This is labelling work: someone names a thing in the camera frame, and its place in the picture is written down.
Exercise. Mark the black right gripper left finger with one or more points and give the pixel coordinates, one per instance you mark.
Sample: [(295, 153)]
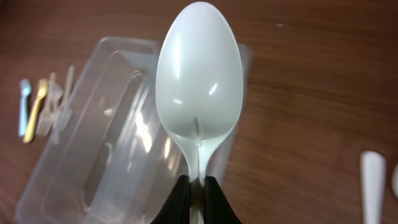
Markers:
[(176, 209)]

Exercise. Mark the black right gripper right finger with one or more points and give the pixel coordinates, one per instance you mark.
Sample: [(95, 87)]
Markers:
[(216, 208)]

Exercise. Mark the thin white fork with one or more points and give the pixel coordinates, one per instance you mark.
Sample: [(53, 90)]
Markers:
[(59, 106), (47, 115), (68, 86)]

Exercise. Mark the short white plastic spoon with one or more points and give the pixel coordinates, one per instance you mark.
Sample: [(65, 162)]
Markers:
[(373, 179)]

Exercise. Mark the white plastic spoon large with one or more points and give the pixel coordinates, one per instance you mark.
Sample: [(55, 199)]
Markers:
[(394, 181)]

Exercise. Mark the clear plastic container right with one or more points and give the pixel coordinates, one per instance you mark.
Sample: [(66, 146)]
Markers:
[(138, 163)]

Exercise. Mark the clear plastic container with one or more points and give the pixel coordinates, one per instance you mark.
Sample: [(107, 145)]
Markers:
[(138, 163), (53, 194)]

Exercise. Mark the clear plastic container left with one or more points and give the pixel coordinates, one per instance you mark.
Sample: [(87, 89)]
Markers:
[(53, 194)]

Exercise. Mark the yellow plastic fork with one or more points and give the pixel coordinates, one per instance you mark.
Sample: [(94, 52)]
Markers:
[(41, 94)]

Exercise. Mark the white plastic fork wide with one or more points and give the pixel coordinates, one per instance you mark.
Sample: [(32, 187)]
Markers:
[(26, 89)]

